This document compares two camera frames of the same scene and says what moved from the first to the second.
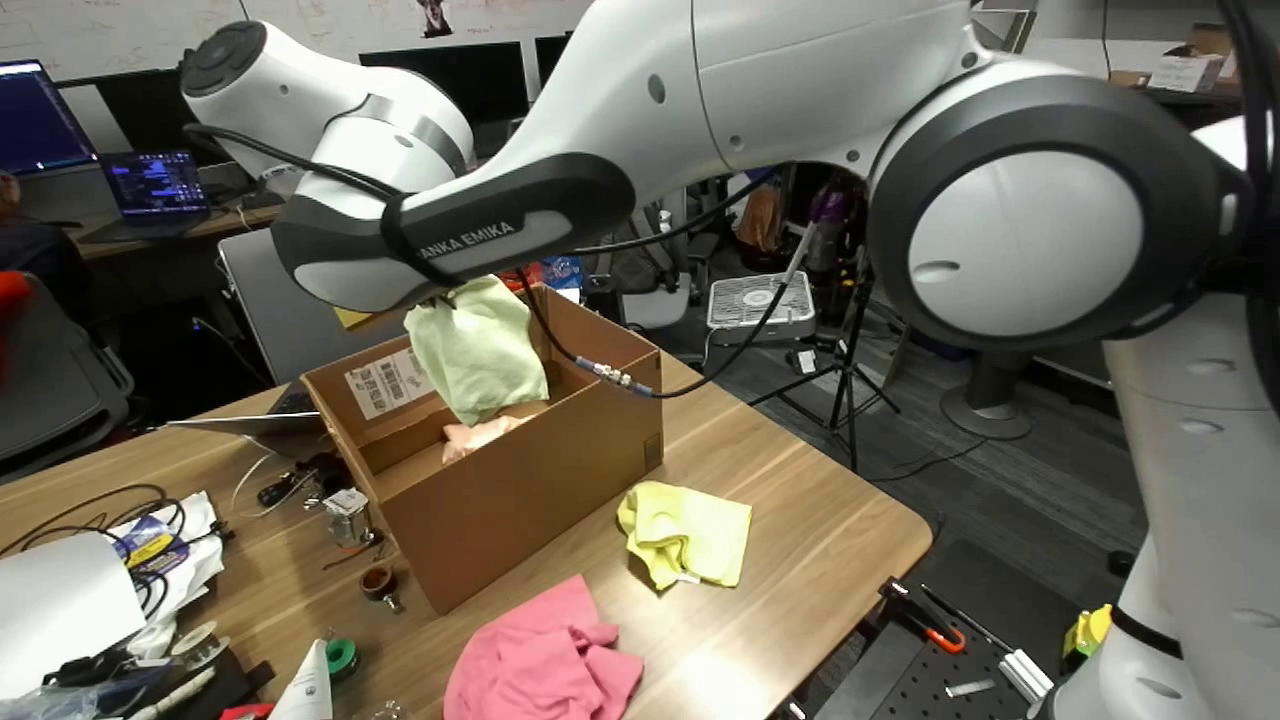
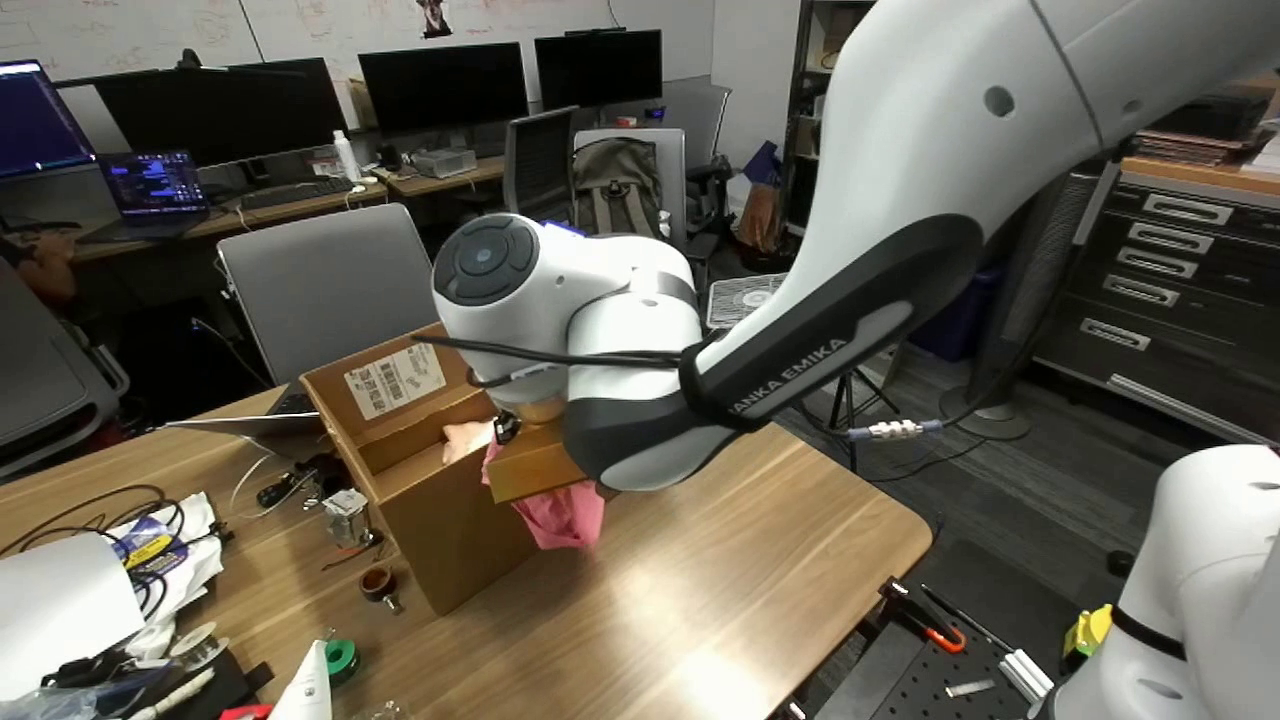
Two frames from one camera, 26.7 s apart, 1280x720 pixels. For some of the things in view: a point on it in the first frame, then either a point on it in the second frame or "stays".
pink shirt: x=547 y=658 → x=560 y=519
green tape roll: x=342 y=658 stays
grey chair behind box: x=295 y=332 stays
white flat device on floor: x=750 y=302 stays
